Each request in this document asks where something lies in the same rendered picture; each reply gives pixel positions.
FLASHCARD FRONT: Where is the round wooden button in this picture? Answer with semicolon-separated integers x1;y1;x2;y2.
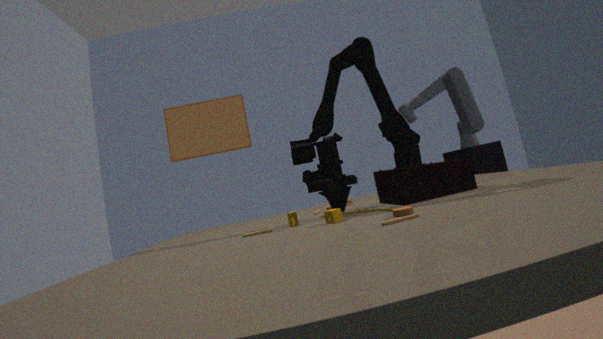
393;206;414;217

